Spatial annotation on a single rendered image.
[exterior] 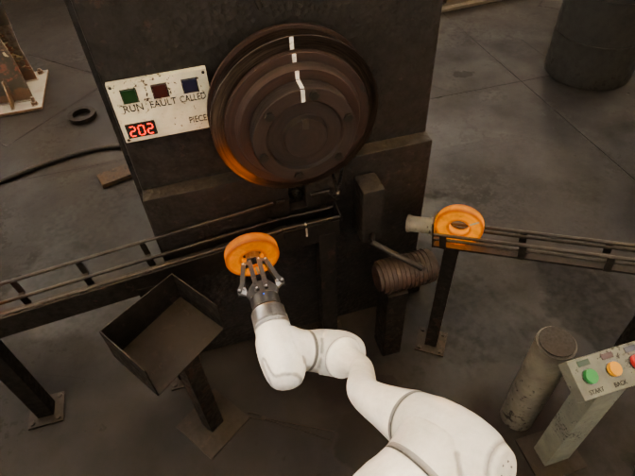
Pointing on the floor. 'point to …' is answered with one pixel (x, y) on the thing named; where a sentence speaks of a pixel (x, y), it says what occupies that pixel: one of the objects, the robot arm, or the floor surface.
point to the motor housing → (398, 294)
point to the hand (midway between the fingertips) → (251, 251)
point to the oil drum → (593, 44)
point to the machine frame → (231, 13)
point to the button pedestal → (577, 414)
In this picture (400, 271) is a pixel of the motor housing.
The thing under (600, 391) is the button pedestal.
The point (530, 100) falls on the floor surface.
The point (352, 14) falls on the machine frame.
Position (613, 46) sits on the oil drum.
